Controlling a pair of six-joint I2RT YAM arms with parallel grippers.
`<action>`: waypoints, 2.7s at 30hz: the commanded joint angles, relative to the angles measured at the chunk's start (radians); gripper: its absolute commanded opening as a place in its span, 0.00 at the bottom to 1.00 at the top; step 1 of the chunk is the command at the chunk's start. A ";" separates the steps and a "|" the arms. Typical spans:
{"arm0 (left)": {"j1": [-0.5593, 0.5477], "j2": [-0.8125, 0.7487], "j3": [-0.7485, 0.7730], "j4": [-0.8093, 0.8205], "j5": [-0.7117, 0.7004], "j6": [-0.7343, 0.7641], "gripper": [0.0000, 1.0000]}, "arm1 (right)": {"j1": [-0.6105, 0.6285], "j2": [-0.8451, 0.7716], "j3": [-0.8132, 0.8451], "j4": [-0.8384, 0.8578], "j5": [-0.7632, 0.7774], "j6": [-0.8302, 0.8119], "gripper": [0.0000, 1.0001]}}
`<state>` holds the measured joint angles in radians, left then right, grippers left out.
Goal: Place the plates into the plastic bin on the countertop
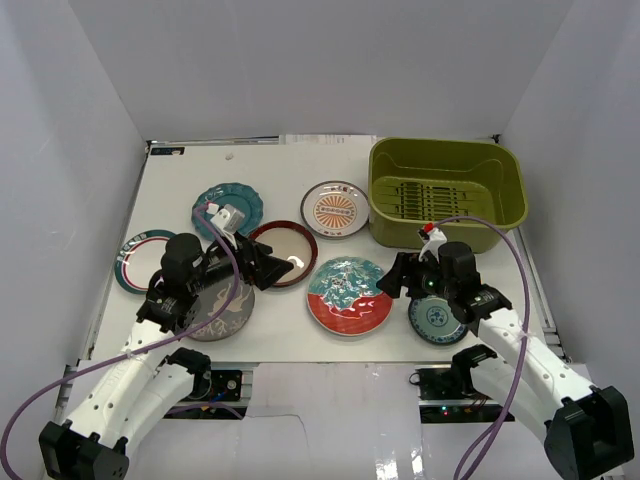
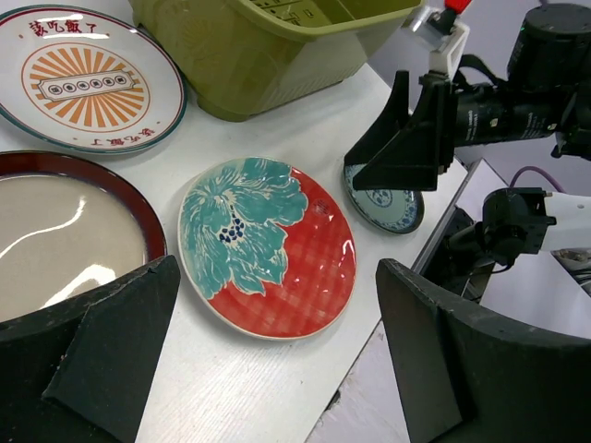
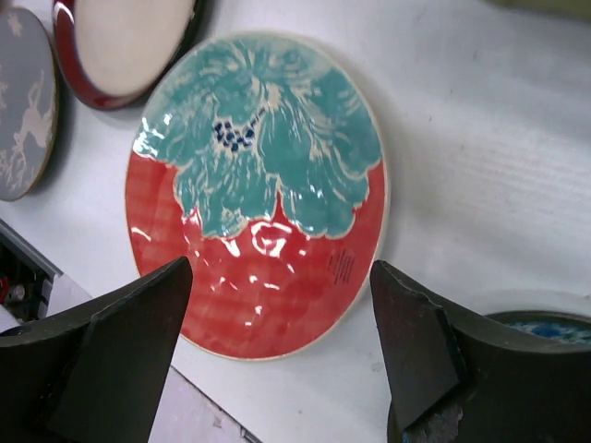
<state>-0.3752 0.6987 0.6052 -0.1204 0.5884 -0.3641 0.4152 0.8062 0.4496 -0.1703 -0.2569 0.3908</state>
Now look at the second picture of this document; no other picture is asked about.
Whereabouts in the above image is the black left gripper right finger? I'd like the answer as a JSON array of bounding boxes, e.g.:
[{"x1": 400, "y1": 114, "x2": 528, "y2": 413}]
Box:
[{"x1": 376, "y1": 258, "x2": 590, "y2": 442}]

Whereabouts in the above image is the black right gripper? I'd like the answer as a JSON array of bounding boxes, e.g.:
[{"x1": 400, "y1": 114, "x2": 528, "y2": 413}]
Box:
[{"x1": 344, "y1": 4, "x2": 590, "y2": 191}]

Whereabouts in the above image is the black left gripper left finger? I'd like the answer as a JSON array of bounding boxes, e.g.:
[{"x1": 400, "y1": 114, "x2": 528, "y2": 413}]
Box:
[{"x1": 1, "y1": 256, "x2": 181, "y2": 442}]

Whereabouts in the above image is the small blue white dish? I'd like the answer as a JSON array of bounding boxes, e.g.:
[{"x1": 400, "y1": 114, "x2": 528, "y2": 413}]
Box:
[{"x1": 343, "y1": 164, "x2": 425, "y2": 234}]

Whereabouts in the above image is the beige plate dark red rim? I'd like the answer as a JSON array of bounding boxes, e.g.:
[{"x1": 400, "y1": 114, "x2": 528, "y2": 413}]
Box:
[{"x1": 1, "y1": 151, "x2": 167, "y2": 321}]

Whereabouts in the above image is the red teal floral plate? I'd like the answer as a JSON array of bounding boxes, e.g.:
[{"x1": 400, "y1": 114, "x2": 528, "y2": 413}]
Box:
[{"x1": 177, "y1": 157, "x2": 356, "y2": 341}]

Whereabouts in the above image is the white plate orange sunburst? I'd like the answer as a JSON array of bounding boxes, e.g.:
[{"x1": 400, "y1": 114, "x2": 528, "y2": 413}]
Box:
[{"x1": 1, "y1": 5, "x2": 187, "y2": 154}]

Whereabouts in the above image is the olive green plastic bin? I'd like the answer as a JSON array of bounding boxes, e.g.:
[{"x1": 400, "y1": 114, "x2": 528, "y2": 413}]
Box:
[{"x1": 130, "y1": 0, "x2": 422, "y2": 122}]

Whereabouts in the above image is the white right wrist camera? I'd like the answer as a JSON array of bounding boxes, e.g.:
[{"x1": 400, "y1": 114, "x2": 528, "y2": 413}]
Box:
[{"x1": 402, "y1": 0, "x2": 471, "y2": 79}]

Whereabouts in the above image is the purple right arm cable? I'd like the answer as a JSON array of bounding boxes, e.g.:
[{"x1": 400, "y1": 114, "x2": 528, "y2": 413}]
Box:
[{"x1": 510, "y1": 165, "x2": 568, "y2": 193}]

